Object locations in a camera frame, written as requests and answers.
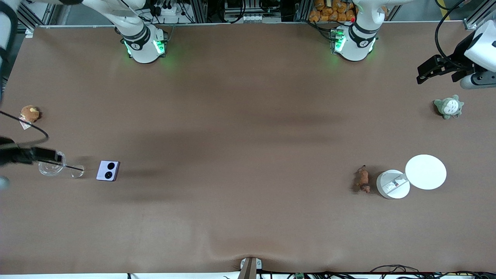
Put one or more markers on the white round lid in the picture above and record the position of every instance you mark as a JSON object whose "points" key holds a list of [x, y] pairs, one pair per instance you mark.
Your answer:
{"points": [[426, 172]]}

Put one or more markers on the white terminal block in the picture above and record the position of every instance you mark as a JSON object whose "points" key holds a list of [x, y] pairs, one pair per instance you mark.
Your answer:
{"points": [[252, 18]]}

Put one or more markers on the brown table mat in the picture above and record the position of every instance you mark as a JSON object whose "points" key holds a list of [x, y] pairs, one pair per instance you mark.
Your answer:
{"points": [[248, 135]]}

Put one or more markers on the lavender flip phone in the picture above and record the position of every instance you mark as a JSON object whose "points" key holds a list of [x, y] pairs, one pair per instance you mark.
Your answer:
{"points": [[108, 171]]}

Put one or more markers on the grey totoro plush toy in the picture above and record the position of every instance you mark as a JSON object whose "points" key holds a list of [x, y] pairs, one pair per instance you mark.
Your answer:
{"points": [[448, 107]]}

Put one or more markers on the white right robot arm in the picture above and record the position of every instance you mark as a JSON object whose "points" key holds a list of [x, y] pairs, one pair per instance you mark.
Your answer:
{"points": [[141, 42]]}

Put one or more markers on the brown plush toy with tag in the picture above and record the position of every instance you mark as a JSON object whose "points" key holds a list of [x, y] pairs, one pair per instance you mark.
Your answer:
{"points": [[30, 113]]}

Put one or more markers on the pile of orange plush toys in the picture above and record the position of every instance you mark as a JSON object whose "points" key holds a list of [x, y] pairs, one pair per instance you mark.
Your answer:
{"points": [[329, 11]]}

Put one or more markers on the clear plastic cup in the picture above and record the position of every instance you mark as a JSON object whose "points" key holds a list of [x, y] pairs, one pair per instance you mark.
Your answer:
{"points": [[48, 169]]}

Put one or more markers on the small green circuit board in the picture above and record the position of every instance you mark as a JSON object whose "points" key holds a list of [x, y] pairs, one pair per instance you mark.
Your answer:
{"points": [[299, 276]]}

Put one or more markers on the brown lion statue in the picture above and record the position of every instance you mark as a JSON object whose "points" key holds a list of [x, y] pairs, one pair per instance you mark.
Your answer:
{"points": [[363, 180]]}

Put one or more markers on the white round box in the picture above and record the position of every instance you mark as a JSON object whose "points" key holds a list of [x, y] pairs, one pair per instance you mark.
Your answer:
{"points": [[392, 185]]}

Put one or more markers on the black drinking straw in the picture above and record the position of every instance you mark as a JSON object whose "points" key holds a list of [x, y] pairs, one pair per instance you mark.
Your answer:
{"points": [[73, 167]]}

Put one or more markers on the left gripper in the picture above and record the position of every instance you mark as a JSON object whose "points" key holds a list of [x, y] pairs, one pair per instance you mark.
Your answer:
{"points": [[459, 54]]}

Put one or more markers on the metal table clamp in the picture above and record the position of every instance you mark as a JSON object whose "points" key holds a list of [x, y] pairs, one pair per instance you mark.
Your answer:
{"points": [[250, 268]]}

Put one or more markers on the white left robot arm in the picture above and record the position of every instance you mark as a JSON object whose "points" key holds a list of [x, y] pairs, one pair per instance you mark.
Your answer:
{"points": [[358, 38]]}

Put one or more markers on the white power strip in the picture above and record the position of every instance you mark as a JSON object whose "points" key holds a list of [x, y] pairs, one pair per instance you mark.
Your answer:
{"points": [[172, 8]]}

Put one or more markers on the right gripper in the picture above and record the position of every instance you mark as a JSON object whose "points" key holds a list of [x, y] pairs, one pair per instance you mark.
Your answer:
{"points": [[14, 155]]}

